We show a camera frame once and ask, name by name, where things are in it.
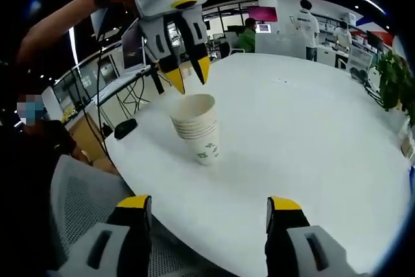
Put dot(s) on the black oval object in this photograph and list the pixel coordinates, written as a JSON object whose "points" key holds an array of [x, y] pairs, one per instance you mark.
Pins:
{"points": [[125, 128]]}

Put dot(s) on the open laptop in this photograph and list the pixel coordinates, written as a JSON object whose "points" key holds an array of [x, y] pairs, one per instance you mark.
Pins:
{"points": [[133, 46]]}

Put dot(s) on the wooden cabinet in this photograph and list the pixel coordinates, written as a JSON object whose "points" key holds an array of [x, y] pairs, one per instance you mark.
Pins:
{"points": [[87, 140]]}

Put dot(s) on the white chair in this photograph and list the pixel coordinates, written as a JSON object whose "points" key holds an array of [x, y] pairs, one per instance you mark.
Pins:
{"points": [[360, 61]]}

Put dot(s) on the small display screen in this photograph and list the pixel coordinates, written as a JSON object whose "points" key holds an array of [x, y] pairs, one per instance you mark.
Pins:
{"points": [[264, 28]]}

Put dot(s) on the black stand leg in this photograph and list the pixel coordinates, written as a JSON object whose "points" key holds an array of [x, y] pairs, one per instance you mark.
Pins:
{"points": [[158, 82]]}

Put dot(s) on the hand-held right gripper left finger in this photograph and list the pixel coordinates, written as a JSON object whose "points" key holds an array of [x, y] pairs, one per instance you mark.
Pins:
{"points": [[107, 251]]}

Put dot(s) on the operator in black sleeve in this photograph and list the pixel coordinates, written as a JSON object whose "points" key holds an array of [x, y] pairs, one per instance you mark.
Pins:
{"points": [[26, 192]]}

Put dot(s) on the pink wall screen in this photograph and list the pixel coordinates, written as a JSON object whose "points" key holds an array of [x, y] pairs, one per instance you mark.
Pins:
{"points": [[263, 14]]}

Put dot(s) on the grey mesh office chair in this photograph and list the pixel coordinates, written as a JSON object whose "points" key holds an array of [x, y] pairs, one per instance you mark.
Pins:
{"points": [[84, 186]]}

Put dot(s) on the green potted plant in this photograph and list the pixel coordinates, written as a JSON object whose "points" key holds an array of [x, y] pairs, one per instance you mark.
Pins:
{"points": [[397, 79]]}

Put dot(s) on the white partition counter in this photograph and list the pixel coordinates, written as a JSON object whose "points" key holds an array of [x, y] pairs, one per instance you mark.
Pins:
{"points": [[280, 46]]}

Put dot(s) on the group of white paper cups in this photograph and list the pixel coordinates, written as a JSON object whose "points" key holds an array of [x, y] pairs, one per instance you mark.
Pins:
{"points": [[197, 127]]}

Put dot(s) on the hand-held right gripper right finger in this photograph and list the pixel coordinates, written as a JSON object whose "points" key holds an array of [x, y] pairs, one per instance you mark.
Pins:
{"points": [[298, 251]]}

